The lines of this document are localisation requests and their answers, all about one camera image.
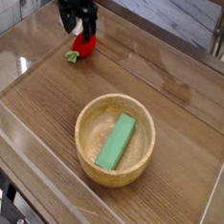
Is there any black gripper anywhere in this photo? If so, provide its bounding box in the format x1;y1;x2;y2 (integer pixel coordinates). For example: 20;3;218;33
57;0;98;42

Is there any red plush strawberry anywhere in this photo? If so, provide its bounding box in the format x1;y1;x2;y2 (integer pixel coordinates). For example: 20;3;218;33
65;33;97;62

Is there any wooden bowl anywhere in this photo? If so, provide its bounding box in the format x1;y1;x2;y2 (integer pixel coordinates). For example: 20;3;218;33
75;93;156;188

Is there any green rectangular block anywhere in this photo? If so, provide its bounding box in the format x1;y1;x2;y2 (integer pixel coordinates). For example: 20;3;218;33
95;113;136;170

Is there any clear acrylic wall panel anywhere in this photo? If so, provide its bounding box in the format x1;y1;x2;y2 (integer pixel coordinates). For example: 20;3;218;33
0;101;126;224

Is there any black table frame bracket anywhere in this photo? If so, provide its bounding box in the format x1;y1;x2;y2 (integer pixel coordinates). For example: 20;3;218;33
0;183;30;224

